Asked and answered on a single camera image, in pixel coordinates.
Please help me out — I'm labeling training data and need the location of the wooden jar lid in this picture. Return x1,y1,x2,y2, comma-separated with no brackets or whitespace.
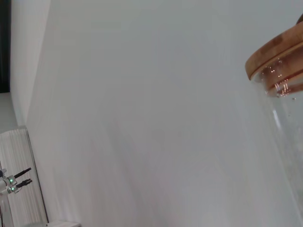
245,13,303,96

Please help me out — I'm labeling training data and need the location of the glass water dispenser jar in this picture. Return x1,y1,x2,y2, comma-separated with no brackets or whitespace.
250,62,303,227

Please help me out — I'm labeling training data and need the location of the white ribbed wall panel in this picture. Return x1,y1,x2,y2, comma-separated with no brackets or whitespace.
0,126,49,225

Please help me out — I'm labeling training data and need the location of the dark window panel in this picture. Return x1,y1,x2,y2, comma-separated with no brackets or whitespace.
0,0,12,94

